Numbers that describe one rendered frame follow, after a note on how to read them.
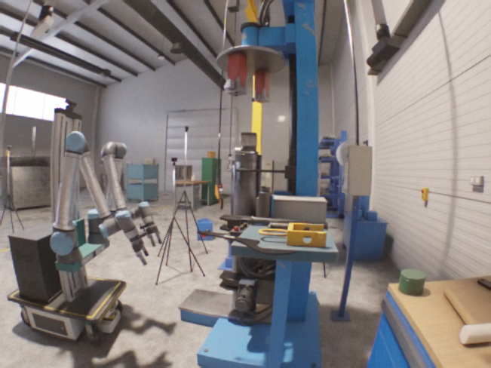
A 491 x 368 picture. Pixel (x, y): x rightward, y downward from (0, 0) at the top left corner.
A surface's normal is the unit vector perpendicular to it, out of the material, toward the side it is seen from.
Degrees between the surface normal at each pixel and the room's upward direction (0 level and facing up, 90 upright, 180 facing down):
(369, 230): 90
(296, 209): 90
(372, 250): 90
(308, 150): 90
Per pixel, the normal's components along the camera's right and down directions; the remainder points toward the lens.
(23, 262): 0.11, 0.06
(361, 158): -0.22, 0.05
